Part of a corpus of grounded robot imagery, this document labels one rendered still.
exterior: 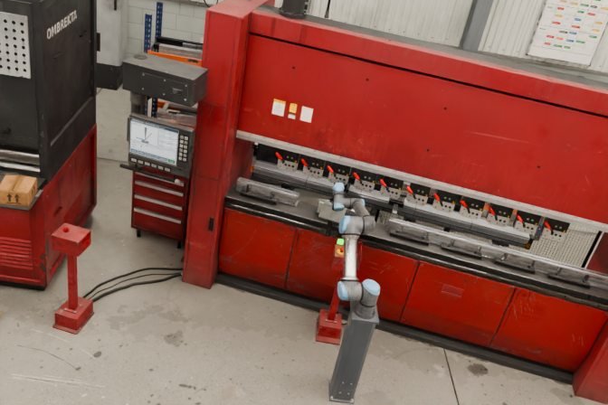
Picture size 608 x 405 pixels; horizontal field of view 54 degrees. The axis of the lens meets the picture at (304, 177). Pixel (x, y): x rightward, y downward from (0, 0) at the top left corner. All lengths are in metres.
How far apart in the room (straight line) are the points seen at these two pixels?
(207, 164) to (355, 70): 1.29
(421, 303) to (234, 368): 1.52
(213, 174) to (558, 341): 2.92
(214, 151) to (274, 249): 0.96
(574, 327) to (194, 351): 2.84
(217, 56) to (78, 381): 2.37
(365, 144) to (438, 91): 0.64
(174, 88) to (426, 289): 2.43
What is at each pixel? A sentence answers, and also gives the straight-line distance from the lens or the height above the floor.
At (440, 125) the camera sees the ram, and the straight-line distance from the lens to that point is 4.24.
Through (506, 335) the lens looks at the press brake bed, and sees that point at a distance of 5.06.
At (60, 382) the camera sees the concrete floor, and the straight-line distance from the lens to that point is 4.47.
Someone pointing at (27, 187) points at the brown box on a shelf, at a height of 1.10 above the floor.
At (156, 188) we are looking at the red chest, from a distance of 5.22.
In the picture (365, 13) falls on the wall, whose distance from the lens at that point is 8.29.
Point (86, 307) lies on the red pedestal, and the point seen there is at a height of 0.12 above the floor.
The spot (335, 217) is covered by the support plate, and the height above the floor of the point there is 1.00.
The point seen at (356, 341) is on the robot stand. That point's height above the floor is 0.58.
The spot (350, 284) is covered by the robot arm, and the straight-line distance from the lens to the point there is 3.82.
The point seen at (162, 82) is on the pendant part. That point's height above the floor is 1.87.
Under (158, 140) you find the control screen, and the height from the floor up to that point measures 1.47.
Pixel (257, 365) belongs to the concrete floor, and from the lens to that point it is 4.58.
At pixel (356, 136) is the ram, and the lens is 4.32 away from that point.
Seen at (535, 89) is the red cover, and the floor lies 2.22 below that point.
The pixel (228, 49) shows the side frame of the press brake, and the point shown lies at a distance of 4.11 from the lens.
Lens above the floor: 3.34
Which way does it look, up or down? 29 degrees down
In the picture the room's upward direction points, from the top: 11 degrees clockwise
